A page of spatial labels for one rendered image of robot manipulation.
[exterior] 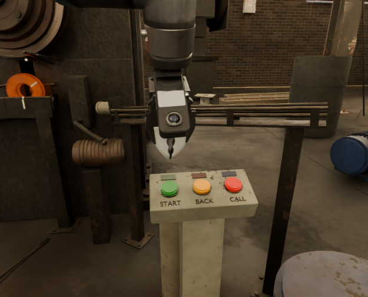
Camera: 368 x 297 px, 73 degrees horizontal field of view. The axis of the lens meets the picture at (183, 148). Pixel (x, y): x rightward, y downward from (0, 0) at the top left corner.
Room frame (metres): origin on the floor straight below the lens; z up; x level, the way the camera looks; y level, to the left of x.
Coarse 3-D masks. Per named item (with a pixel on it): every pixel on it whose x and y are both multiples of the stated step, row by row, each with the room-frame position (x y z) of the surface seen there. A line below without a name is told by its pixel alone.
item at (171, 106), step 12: (156, 72) 0.41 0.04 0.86; (168, 72) 0.41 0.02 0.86; (180, 72) 0.41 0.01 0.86; (156, 84) 0.39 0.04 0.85; (168, 84) 0.39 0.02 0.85; (180, 84) 0.39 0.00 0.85; (156, 96) 0.38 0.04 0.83; (168, 96) 0.38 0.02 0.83; (180, 96) 0.38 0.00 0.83; (156, 108) 0.37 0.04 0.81; (168, 108) 0.36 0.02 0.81; (180, 108) 0.37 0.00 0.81; (168, 120) 0.35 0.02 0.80; (180, 120) 0.35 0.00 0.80; (168, 132) 0.34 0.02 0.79; (180, 132) 0.34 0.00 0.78
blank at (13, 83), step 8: (8, 80) 1.15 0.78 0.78; (16, 80) 1.15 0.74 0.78; (24, 80) 1.16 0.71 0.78; (32, 80) 1.16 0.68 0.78; (8, 88) 1.14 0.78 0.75; (16, 88) 1.15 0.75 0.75; (32, 88) 1.16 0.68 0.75; (40, 88) 1.16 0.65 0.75; (8, 96) 1.14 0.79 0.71; (16, 96) 1.15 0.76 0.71; (32, 96) 1.16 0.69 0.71
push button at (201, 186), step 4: (196, 180) 0.52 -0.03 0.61; (200, 180) 0.52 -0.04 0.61; (204, 180) 0.52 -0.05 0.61; (196, 184) 0.51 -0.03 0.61; (200, 184) 0.51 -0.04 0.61; (204, 184) 0.51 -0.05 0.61; (208, 184) 0.51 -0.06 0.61; (196, 188) 0.50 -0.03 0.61; (200, 188) 0.50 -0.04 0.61; (204, 188) 0.50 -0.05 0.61; (208, 188) 0.50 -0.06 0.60; (200, 192) 0.49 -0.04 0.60; (204, 192) 0.49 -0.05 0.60
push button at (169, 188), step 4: (164, 184) 0.50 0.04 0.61; (168, 184) 0.51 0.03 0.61; (172, 184) 0.51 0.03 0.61; (176, 184) 0.51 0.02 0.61; (164, 188) 0.49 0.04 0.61; (168, 188) 0.50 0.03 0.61; (172, 188) 0.50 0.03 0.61; (176, 188) 0.50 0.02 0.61; (164, 192) 0.49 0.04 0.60; (168, 192) 0.48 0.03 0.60; (172, 192) 0.49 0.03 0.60; (176, 192) 0.49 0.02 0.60
